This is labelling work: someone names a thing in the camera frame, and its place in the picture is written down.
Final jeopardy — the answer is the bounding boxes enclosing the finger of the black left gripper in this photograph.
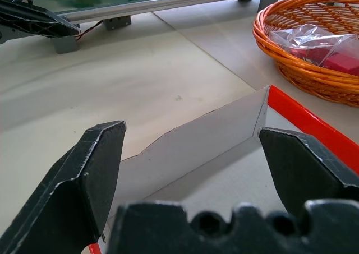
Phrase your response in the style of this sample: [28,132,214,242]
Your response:
[0,0,82,39]

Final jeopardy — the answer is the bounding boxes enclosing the orange wicker basket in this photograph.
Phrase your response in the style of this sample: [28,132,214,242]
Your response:
[252,0,359,108]

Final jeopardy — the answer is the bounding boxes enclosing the red block in bag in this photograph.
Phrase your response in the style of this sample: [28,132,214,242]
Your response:
[286,44,359,77]

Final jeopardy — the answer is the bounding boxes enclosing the red and white cardboard box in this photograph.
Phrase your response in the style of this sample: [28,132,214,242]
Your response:
[88,84,359,254]

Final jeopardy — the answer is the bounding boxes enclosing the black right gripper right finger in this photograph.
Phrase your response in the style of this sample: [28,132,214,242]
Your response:
[258,127,359,214]

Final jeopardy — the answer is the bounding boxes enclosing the clear plastic bag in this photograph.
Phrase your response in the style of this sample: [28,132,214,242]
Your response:
[268,24,359,77]

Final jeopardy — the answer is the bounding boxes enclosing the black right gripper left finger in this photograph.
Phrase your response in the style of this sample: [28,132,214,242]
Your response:
[0,120,127,254]

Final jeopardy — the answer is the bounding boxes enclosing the twisted red and black wires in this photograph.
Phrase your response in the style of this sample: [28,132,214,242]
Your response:
[76,20,103,41]

